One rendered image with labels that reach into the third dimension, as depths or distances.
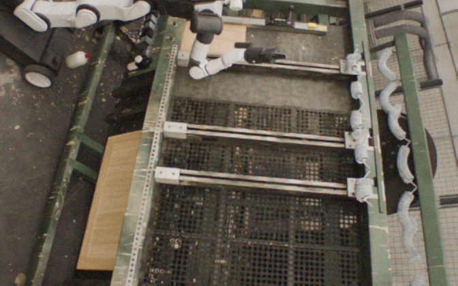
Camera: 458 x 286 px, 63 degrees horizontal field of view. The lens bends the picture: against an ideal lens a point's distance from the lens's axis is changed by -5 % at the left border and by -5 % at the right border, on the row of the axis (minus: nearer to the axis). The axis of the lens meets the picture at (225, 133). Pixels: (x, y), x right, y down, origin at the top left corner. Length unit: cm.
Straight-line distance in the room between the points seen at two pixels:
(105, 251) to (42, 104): 107
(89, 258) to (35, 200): 52
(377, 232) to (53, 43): 223
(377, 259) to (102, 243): 153
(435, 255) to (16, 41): 275
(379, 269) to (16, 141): 217
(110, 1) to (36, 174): 118
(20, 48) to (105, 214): 114
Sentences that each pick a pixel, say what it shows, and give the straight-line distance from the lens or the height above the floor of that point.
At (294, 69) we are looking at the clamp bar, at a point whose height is 154.
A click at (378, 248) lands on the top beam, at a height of 192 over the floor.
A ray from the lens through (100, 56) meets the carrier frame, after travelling 305.
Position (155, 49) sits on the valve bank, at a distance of 258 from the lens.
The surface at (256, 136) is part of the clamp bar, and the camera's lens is 216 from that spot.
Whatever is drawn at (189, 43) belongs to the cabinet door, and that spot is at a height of 93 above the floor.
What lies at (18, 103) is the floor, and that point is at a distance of 273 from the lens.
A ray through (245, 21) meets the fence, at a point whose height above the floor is 125.
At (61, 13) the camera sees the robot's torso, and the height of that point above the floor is 46.
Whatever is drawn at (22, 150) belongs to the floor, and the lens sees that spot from 268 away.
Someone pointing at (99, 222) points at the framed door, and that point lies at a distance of 255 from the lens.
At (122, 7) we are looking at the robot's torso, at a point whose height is 85.
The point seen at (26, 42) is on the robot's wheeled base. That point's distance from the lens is 268.
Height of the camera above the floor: 222
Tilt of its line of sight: 28 degrees down
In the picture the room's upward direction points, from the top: 79 degrees clockwise
